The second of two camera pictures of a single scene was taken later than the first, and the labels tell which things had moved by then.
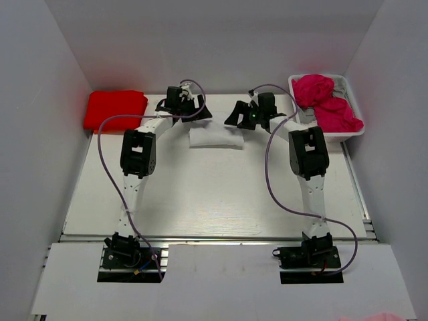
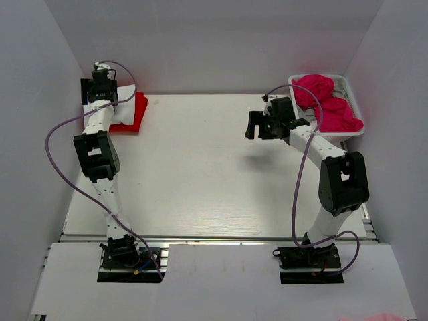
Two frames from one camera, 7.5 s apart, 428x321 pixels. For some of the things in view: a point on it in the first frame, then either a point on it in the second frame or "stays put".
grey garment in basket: x=307 y=115 stays put
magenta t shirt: x=332 y=114 stays put
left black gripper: x=204 y=114 -> x=87 y=85
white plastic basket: x=327 y=101 stays put
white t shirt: x=215 y=135 -> x=124 y=112
